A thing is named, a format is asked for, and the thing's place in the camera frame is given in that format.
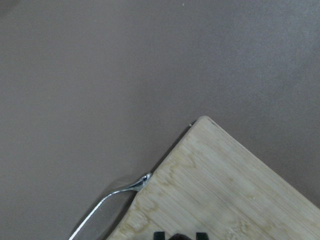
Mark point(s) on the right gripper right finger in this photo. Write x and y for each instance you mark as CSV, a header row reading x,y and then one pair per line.
x,y
202,236

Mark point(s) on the bamboo cutting board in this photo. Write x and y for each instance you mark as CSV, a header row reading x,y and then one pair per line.
x,y
211,183

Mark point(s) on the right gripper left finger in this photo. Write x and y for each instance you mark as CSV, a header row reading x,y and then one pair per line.
x,y
159,235

